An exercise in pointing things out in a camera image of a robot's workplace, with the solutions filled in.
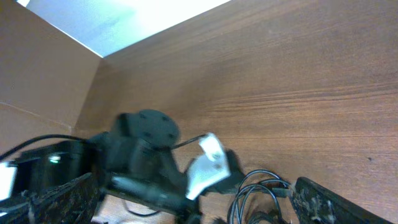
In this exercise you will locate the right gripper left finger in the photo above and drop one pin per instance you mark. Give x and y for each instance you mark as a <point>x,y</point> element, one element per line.
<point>73,202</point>

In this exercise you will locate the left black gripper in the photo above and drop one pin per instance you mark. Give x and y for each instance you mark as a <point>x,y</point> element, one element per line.
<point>228,185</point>

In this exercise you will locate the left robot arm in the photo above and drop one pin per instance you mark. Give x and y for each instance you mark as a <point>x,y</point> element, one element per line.
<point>133,161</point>

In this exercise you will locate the black USB cable gold plug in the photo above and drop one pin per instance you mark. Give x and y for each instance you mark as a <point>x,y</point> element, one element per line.
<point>276,187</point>

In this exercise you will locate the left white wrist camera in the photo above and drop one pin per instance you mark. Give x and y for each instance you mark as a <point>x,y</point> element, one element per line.
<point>209,168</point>

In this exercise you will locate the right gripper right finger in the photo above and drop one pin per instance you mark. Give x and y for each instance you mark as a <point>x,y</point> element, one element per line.
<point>314,203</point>

